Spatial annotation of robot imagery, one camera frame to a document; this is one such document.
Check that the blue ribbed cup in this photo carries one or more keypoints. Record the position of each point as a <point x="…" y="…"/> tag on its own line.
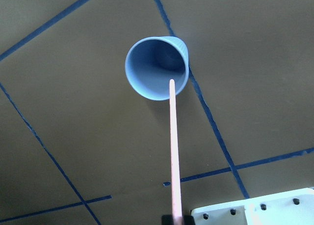
<point x="153" y="61"/>

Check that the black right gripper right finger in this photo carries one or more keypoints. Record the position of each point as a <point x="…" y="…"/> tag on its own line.
<point x="188" y="220"/>

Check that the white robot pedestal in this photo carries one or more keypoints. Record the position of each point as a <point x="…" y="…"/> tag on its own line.
<point x="294" y="207"/>

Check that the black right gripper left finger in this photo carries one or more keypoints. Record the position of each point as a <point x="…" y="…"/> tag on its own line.
<point x="167" y="220"/>

